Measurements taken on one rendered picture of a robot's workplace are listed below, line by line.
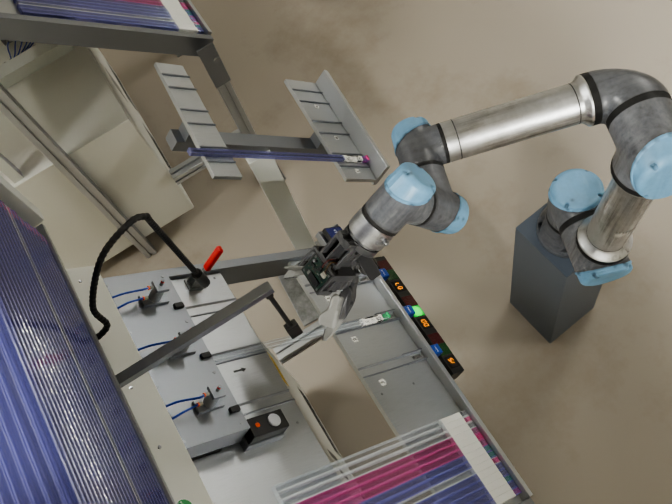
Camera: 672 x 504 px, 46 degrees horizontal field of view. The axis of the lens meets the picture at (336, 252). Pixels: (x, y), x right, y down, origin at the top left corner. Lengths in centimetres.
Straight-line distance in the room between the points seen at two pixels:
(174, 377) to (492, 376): 133
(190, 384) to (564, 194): 93
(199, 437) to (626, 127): 88
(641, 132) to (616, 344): 119
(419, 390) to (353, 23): 182
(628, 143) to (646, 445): 122
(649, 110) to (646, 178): 12
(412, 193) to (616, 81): 43
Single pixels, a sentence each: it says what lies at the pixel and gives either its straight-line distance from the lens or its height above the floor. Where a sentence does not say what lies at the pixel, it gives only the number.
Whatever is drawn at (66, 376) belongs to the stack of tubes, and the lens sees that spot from 98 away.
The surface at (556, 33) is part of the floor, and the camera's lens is 305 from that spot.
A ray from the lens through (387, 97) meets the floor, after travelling 291.
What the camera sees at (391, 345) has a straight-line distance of 170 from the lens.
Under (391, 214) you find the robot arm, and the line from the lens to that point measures 129.
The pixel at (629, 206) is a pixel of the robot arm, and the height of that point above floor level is 100.
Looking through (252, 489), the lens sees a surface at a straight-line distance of 135.
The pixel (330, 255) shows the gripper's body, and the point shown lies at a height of 117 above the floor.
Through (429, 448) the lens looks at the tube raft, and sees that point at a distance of 157.
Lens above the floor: 238
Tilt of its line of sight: 64 degrees down
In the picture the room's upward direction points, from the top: 23 degrees counter-clockwise
